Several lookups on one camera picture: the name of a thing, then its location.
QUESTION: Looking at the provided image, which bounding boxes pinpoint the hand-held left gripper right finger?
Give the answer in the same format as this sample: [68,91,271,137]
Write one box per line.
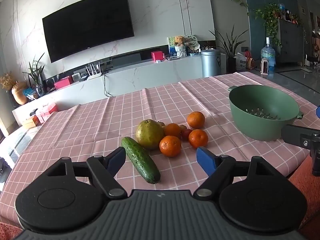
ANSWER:
[193,147,288,199]

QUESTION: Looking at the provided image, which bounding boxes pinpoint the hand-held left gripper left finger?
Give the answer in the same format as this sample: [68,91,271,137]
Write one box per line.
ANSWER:
[46,147,128,199]

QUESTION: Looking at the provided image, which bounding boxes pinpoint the orange mandarin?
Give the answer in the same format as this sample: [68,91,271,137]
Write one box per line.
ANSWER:
[188,129,209,149]
[164,123,182,139]
[187,111,206,129]
[159,135,182,158]

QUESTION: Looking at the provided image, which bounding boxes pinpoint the green cucumber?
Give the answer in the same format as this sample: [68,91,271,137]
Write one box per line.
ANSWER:
[121,137,161,184]

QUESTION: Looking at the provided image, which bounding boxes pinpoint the small red fruit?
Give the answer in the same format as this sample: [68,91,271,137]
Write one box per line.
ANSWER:
[180,129,193,141]

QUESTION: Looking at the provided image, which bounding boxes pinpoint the green colander bowl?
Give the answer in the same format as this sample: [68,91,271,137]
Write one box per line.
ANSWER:
[227,84,304,142]

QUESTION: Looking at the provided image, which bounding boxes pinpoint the green pear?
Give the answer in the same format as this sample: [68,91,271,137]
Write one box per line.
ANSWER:
[136,119,165,150]

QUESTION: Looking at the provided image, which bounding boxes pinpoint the pink checked tablecloth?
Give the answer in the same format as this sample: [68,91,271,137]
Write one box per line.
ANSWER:
[0,71,320,227]

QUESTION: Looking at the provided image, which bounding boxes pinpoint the blue water bottle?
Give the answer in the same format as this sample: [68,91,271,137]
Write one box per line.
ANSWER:
[260,37,276,74]

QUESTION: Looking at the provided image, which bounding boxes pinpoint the grey drawer cabinet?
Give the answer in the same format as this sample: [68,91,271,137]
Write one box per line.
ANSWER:
[277,19,305,64]

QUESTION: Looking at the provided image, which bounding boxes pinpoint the white marble television cabinet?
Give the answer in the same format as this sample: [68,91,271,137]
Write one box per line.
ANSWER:
[12,55,203,128]

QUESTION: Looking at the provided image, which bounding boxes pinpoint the pink gift boxes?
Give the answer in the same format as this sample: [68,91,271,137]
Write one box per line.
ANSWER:
[36,103,59,124]

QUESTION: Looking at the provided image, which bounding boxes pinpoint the white plastic bag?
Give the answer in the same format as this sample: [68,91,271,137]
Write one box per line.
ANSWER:
[234,52,248,71]

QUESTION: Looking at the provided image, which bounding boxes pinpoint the white router with antennas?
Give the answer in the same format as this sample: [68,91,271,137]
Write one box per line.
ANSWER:
[84,62,103,81]

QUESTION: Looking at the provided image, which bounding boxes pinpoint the cardboard box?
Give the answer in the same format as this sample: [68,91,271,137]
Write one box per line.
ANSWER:
[22,116,41,129]

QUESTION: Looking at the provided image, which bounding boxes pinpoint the long red box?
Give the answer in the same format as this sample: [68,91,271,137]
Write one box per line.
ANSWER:
[54,77,74,89]

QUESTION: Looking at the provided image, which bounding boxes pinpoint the silver trash can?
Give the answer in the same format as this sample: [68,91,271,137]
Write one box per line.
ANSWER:
[200,49,222,78]

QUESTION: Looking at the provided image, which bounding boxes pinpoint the trailing ivy plant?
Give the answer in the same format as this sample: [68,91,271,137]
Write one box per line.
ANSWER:
[253,3,282,47]

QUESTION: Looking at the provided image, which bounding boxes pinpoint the tall leafy potted plant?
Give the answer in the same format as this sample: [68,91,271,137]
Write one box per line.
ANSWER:
[209,26,248,73]

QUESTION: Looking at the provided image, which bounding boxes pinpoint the green orchid plant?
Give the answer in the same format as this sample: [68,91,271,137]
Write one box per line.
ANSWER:
[22,53,46,96]

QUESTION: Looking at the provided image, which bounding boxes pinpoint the blue landscape picture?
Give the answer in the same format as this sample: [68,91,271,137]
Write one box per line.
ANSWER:
[167,37,178,56]

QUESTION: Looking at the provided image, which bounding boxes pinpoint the brown vase with dried flowers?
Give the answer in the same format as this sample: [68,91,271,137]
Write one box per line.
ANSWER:
[0,72,28,105]

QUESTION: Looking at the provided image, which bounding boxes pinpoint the round painted fan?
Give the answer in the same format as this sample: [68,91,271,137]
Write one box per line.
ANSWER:
[184,34,200,50]

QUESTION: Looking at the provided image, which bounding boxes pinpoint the black flat television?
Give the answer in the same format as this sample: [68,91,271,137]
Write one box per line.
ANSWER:
[42,0,135,63]

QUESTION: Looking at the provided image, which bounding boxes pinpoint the black cable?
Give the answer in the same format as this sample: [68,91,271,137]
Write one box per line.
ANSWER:
[103,71,118,97]

